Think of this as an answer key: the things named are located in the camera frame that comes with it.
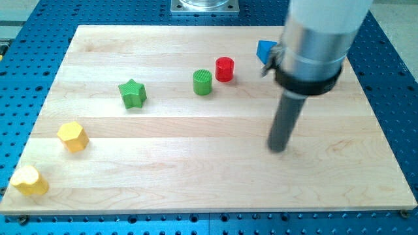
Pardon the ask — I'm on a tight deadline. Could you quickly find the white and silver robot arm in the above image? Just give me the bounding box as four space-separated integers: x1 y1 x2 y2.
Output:
263 0 372 100

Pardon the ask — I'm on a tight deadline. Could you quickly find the yellow hexagon block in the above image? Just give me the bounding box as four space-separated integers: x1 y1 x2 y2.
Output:
57 121 89 153

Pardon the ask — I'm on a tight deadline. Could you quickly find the yellow heart block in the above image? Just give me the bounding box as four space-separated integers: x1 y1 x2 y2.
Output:
10 165 49 196

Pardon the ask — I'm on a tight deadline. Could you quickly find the green cylinder block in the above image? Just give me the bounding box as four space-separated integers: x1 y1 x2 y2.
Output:
193 69 212 95

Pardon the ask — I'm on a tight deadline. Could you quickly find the red cylinder block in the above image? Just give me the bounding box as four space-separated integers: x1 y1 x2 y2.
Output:
215 57 234 82

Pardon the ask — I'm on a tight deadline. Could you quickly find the light wooden board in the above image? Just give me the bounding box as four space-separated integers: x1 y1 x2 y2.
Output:
1 25 417 215

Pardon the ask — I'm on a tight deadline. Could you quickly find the green star block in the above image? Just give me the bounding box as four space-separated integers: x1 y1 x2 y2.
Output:
118 79 147 109

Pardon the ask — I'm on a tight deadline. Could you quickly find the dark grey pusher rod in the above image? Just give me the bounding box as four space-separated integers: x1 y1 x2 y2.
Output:
267 89 307 153

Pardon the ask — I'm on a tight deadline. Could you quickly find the blue triangle block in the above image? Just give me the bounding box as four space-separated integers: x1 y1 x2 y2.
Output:
256 40 277 65

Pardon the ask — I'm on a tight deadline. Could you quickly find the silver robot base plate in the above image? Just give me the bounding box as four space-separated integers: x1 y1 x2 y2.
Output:
170 0 240 16

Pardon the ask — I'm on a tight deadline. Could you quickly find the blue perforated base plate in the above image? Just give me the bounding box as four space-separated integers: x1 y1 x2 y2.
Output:
1 0 417 234

